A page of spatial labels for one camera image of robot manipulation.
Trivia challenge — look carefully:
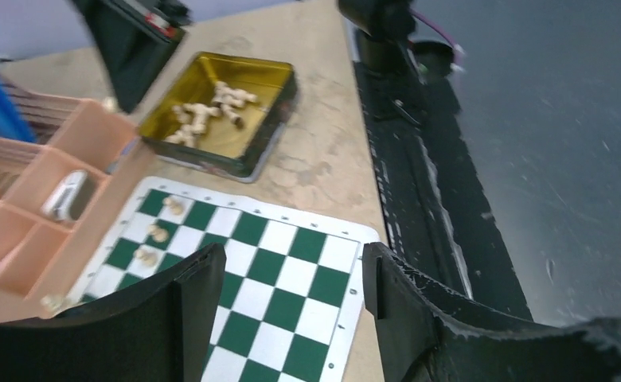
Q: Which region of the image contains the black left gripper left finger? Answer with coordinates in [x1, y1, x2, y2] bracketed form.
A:
[0, 244, 226, 381]

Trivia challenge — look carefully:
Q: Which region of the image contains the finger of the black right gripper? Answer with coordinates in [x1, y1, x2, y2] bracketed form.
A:
[72, 0, 187, 113]

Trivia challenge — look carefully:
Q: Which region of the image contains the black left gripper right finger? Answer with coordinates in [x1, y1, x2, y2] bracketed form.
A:
[362, 243, 621, 381]

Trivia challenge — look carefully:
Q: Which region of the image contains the white chess piece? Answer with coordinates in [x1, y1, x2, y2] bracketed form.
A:
[134, 248, 158, 267]
[40, 294, 68, 314]

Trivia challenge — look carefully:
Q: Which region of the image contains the white pawn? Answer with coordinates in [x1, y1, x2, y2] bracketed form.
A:
[147, 224, 169, 243]
[163, 197, 185, 216]

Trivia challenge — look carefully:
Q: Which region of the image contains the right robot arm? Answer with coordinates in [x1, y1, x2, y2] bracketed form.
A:
[72, 1, 428, 114]

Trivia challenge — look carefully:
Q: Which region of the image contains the gold tin with white pieces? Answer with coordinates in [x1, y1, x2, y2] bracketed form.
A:
[138, 52, 298, 183]

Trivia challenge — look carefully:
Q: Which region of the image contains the green white chess board mat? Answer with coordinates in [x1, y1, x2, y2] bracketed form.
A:
[73, 177, 379, 381]

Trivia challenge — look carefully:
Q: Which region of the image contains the white stapler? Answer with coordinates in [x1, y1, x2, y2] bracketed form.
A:
[40, 170, 89, 221]

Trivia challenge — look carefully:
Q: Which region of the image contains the pink desk organizer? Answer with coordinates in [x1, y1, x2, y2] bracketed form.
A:
[0, 78, 155, 322]

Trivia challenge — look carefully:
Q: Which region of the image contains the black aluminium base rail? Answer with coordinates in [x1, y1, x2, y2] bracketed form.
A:
[352, 26, 533, 322]

